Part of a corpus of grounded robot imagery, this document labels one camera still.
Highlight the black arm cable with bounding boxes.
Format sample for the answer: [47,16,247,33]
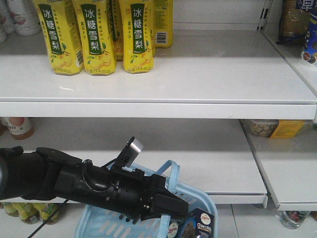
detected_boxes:
[27,199,69,238]

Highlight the yellow pear drink bottle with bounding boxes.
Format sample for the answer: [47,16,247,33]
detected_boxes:
[72,0,116,76]
[33,0,83,76]
[119,0,155,74]
[154,0,173,48]

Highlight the white supermarket shelving unit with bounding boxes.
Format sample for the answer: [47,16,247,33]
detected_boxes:
[0,0,317,238]

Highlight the blue snack cup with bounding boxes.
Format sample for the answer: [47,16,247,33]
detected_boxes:
[301,8,317,69]

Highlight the cookie package on shelf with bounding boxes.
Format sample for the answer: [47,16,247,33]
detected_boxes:
[278,0,316,45]

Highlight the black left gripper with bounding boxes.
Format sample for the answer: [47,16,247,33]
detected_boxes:
[81,165,189,221]

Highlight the yellow pear drink bottle rear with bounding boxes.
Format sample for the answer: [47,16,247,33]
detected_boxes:
[154,0,173,48]

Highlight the blue chocolate cookie box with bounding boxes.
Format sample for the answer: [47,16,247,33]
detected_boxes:
[165,208,214,238]

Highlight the yellow pear drink bottle right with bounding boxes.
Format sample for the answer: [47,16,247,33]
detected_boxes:
[119,0,155,74]

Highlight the clear cookie tray pack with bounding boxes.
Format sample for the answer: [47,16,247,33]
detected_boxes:
[240,119,317,139]

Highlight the light blue plastic basket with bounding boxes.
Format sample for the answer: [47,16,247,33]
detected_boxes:
[74,160,218,238]

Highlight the peach drink bottle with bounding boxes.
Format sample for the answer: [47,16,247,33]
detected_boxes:
[0,117,34,140]

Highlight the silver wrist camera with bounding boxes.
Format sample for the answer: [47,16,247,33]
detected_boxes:
[114,136,144,167]

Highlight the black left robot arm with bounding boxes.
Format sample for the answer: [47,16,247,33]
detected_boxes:
[0,146,174,220]

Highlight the yellow pear drink bottle middle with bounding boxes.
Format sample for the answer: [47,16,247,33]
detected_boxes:
[72,0,116,76]

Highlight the yellow pear drink bottle left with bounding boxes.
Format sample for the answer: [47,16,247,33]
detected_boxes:
[33,0,83,76]

